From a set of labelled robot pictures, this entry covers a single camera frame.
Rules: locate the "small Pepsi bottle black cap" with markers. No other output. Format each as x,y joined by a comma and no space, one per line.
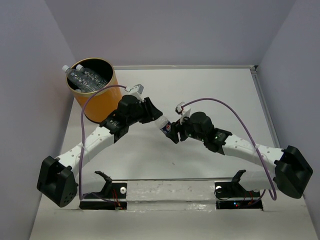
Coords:
163,124

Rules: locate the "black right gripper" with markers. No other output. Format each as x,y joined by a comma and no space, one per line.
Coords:
175,128

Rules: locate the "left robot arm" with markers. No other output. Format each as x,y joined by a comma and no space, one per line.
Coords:
57,176

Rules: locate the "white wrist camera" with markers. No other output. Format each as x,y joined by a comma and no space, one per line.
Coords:
135,91
184,111

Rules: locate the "clear ribbed plastic bottle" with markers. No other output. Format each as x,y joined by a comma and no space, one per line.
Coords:
75,77

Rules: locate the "orange cylindrical bin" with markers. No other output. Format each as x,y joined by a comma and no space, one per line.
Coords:
104,102

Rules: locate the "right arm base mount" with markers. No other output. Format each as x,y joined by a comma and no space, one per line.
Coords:
230,195

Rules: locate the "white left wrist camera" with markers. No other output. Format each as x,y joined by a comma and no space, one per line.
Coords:
135,91

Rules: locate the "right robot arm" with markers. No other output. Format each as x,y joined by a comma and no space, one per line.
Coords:
285,170

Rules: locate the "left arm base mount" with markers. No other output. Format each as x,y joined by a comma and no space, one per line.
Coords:
112,196

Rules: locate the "clear unlabelled plastic bottle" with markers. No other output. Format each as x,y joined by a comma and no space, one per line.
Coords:
98,80

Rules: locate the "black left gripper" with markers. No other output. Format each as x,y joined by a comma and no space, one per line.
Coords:
152,114

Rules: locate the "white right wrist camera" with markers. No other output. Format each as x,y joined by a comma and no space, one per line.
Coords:
184,111

